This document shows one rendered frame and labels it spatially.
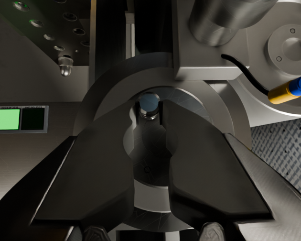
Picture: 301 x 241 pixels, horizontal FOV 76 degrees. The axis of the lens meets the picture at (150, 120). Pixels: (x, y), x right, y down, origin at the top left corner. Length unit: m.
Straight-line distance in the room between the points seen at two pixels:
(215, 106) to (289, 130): 0.17
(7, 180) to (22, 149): 0.08
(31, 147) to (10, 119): 0.09
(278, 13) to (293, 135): 0.15
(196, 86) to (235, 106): 0.04
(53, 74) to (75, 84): 0.20
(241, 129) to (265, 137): 0.19
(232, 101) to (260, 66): 0.04
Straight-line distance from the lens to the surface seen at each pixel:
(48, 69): 1.95
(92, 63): 0.19
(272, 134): 0.35
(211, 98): 0.17
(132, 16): 0.61
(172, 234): 0.54
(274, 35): 0.22
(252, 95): 0.19
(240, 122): 0.18
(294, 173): 0.32
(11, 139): 0.60
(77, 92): 1.82
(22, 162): 0.58
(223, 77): 0.17
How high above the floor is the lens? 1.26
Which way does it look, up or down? 8 degrees down
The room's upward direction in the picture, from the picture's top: 179 degrees clockwise
